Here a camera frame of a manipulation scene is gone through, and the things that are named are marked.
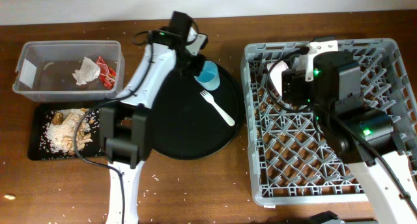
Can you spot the clear plastic waste bin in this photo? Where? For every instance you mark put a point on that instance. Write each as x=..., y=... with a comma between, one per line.
x=45, y=70

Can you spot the brown food scrap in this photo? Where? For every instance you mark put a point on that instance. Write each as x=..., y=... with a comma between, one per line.
x=58, y=119

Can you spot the round black serving tray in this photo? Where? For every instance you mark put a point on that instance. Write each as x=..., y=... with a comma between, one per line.
x=185, y=126

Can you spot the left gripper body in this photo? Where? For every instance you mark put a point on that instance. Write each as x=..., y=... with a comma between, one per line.
x=193, y=65

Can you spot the peanut on table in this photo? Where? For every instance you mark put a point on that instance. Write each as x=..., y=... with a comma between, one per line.
x=9, y=197

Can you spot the pink bowl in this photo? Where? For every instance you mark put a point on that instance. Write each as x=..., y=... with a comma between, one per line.
x=276, y=75

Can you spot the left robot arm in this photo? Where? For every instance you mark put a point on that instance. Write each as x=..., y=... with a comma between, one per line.
x=125, y=122

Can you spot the red candy wrapper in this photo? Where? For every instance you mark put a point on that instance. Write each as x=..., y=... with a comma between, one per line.
x=107, y=75

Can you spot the light blue plastic cup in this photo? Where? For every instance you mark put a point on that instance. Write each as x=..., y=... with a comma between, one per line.
x=209, y=77

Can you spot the black rectangular tray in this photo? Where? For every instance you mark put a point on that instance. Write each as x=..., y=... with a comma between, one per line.
x=35, y=153

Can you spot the white napkin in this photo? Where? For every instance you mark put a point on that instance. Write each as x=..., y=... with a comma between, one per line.
x=88, y=72

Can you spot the white plastic fork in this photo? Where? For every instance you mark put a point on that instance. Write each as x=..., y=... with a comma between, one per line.
x=210, y=99

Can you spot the rice and nut leftovers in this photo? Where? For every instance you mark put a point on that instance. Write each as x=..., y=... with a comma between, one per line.
x=60, y=138

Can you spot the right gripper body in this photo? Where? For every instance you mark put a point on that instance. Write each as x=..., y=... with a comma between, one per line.
x=296, y=83

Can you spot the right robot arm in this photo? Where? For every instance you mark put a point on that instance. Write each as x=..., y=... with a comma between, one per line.
x=327, y=81

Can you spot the grey dishwasher rack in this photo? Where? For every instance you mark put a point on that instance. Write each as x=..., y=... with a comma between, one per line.
x=290, y=162

